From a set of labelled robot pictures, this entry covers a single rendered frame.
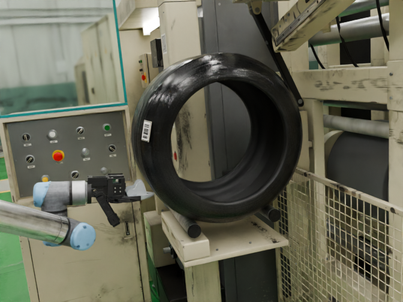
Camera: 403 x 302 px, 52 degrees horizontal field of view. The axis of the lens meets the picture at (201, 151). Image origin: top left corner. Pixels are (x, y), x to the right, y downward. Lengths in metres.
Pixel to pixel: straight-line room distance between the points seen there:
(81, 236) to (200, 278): 0.76
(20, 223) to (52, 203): 0.20
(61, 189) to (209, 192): 0.56
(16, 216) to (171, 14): 0.91
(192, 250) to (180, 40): 0.78
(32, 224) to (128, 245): 0.97
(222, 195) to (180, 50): 0.57
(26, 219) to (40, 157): 0.87
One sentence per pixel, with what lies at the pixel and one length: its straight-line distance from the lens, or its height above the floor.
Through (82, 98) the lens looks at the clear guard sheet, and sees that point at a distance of 1.92.
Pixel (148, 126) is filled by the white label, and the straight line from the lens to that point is 1.21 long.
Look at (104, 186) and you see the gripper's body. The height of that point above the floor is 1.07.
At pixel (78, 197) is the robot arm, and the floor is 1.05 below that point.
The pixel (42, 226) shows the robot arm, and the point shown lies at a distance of 1.16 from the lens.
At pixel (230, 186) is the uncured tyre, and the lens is 1.59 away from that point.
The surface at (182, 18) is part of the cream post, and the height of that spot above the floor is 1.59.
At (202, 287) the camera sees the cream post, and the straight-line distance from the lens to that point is 1.84.
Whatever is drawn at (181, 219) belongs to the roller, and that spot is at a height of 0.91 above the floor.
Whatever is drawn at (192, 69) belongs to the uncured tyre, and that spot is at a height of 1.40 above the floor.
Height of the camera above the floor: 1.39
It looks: 11 degrees down
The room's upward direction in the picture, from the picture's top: 5 degrees counter-clockwise
